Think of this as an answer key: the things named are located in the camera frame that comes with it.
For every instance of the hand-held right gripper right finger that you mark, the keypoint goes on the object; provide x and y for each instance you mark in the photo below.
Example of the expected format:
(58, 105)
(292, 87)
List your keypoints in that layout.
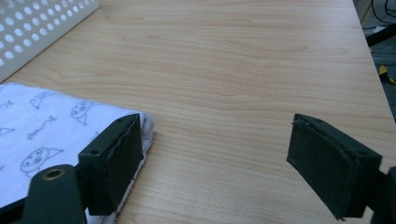
(330, 165)

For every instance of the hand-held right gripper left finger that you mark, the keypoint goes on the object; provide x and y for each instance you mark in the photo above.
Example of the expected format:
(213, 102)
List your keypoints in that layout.
(115, 168)

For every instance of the white printed cloth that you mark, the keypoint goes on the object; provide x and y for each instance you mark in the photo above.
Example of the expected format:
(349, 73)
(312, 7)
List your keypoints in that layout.
(46, 133)

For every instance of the black metal stand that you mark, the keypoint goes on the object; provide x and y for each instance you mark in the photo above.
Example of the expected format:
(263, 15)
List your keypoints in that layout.
(381, 34)

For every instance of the white perforated basket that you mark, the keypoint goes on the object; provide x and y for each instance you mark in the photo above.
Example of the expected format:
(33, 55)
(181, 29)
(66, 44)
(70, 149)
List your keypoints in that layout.
(34, 28)

